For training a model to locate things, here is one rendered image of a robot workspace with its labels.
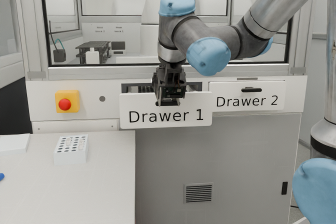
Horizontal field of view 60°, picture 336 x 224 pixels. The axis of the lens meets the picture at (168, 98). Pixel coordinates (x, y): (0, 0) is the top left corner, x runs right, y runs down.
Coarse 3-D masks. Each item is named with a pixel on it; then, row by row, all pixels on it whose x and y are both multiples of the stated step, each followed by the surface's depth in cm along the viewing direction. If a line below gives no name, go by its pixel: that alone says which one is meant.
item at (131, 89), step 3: (129, 87) 112; (132, 87) 124; (135, 87) 124; (186, 87) 121; (189, 87) 114; (192, 87) 112; (129, 90) 108; (132, 90) 124; (135, 90) 124; (189, 90) 114; (192, 90) 108; (195, 90) 108
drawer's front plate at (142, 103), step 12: (120, 96) 88; (132, 96) 88; (144, 96) 89; (192, 96) 90; (204, 96) 91; (120, 108) 89; (132, 108) 89; (144, 108) 90; (156, 108) 90; (168, 108) 90; (180, 108) 91; (192, 108) 91; (204, 108) 92; (120, 120) 90; (132, 120) 90; (144, 120) 91; (156, 120) 91; (180, 120) 92; (192, 120) 92; (204, 120) 93
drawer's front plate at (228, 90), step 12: (216, 84) 105; (228, 84) 105; (240, 84) 106; (252, 84) 106; (264, 84) 107; (276, 84) 107; (216, 96) 106; (228, 96) 107; (240, 96) 107; (252, 96) 108; (264, 96) 108; (216, 108) 107; (228, 108) 108; (240, 108) 108; (252, 108) 109; (264, 108) 109; (276, 108) 110
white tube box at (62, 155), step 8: (64, 136) 90; (72, 136) 90; (80, 136) 90; (56, 144) 84; (64, 144) 85; (72, 144) 85; (88, 144) 92; (56, 152) 79; (64, 152) 79; (72, 152) 80; (80, 152) 80; (56, 160) 79; (64, 160) 80; (72, 160) 80; (80, 160) 81
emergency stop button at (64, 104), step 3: (63, 99) 96; (66, 99) 96; (60, 102) 95; (63, 102) 95; (66, 102) 96; (69, 102) 96; (60, 105) 96; (63, 105) 96; (66, 105) 96; (69, 105) 96; (60, 108) 96; (63, 108) 96; (66, 108) 96
